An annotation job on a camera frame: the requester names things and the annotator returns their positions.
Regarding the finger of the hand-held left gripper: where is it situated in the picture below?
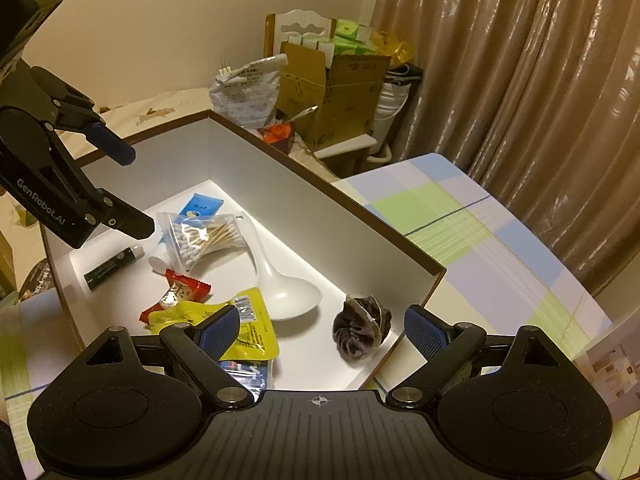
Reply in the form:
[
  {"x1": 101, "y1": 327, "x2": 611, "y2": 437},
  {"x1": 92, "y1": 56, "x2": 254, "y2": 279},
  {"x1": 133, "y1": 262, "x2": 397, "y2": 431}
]
[
  {"x1": 50, "y1": 127, "x2": 156, "y2": 241},
  {"x1": 31, "y1": 66, "x2": 137, "y2": 166}
]

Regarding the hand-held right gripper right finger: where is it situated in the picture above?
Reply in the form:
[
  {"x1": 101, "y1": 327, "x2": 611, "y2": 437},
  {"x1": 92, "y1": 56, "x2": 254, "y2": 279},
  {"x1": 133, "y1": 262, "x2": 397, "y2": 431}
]
[{"x1": 385, "y1": 304, "x2": 561, "y2": 408}]

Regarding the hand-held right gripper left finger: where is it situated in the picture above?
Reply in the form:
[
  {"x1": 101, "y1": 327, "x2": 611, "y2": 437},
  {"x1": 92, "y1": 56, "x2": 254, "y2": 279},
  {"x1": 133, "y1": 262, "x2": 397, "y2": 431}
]
[{"x1": 80, "y1": 304, "x2": 256, "y2": 408}]

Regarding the yellow snack packet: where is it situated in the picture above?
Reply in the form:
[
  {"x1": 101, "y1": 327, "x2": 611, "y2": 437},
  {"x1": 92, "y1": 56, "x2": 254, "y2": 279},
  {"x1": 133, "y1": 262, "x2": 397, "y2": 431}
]
[{"x1": 150, "y1": 287, "x2": 281, "y2": 361}]

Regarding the black lip balm stick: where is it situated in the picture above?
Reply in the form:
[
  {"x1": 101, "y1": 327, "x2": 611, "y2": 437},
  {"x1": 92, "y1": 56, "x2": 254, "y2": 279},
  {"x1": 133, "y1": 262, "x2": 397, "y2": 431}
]
[{"x1": 83, "y1": 246, "x2": 145, "y2": 289}]

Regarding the red candy packet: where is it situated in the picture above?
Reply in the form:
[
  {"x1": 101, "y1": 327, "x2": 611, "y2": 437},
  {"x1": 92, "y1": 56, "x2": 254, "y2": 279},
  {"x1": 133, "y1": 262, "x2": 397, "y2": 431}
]
[{"x1": 139, "y1": 268, "x2": 212, "y2": 328}]

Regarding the brown hair scrunchie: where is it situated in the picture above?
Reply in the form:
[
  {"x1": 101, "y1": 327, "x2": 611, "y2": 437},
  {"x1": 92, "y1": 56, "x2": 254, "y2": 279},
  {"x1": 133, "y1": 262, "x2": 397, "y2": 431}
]
[{"x1": 332, "y1": 292, "x2": 393, "y2": 362}]

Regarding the cotton swabs bag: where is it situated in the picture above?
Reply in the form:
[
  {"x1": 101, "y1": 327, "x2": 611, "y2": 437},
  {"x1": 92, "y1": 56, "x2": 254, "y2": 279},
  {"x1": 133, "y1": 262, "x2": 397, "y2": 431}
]
[{"x1": 156, "y1": 211, "x2": 248, "y2": 273}]

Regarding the white soup spoon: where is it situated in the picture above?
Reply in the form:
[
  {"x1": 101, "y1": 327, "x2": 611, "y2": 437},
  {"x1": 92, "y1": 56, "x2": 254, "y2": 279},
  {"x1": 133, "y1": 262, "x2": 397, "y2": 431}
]
[{"x1": 235, "y1": 214, "x2": 324, "y2": 323}]

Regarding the white-lined dark red box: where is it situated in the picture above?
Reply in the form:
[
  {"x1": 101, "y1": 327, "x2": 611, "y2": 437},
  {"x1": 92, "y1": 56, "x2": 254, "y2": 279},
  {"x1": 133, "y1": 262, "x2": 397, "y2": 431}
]
[{"x1": 40, "y1": 110, "x2": 447, "y2": 392}]

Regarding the white printed plastic bag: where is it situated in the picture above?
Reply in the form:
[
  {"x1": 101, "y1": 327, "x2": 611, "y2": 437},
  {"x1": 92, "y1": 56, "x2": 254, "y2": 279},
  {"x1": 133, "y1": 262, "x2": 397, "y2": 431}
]
[{"x1": 209, "y1": 54, "x2": 290, "y2": 129}]

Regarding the red cup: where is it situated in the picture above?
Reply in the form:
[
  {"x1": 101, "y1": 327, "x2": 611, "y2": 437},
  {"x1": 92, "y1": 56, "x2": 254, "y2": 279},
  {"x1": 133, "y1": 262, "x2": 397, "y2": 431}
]
[{"x1": 258, "y1": 122, "x2": 297, "y2": 154}]

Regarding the metal spoon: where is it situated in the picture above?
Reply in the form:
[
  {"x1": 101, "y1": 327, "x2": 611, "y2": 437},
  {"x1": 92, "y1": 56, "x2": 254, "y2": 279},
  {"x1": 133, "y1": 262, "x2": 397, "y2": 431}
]
[{"x1": 279, "y1": 105, "x2": 319, "y2": 126}]

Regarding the white printed carton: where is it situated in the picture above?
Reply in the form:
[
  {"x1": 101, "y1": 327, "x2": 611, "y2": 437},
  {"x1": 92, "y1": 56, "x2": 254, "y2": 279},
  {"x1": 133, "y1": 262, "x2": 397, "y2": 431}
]
[{"x1": 572, "y1": 310, "x2": 640, "y2": 421}]

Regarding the white stool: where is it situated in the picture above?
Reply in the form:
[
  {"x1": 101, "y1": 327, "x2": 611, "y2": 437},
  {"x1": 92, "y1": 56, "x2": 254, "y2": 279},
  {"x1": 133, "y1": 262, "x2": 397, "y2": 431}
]
[{"x1": 312, "y1": 134, "x2": 379, "y2": 177}]

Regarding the white chair back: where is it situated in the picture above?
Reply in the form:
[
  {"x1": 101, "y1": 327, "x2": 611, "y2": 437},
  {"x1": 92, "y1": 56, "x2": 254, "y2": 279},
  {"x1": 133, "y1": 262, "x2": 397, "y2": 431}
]
[{"x1": 265, "y1": 9, "x2": 337, "y2": 57}]

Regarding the brown cardboard box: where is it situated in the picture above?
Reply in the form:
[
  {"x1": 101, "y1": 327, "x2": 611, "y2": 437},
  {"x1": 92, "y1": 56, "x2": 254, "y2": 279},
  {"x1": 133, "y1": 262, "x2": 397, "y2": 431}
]
[{"x1": 277, "y1": 42, "x2": 391, "y2": 153}]

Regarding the green tissue pack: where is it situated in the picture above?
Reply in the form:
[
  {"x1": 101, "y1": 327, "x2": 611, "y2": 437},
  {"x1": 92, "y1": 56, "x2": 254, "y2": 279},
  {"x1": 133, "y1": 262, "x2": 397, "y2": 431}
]
[
  {"x1": 334, "y1": 19, "x2": 375, "y2": 42},
  {"x1": 332, "y1": 40, "x2": 375, "y2": 59}
]

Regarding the dark bag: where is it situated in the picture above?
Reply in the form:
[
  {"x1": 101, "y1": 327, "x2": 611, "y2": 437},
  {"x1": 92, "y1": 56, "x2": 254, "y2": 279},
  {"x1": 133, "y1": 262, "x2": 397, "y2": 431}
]
[{"x1": 386, "y1": 63, "x2": 424, "y2": 87}]

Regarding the yellow plastic bag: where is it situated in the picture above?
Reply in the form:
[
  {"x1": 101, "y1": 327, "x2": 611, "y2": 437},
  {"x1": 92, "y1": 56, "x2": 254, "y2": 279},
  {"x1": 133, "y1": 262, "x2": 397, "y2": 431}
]
[{"x1": 369, "y1": 30, "x2": 416, "y2": 67}]

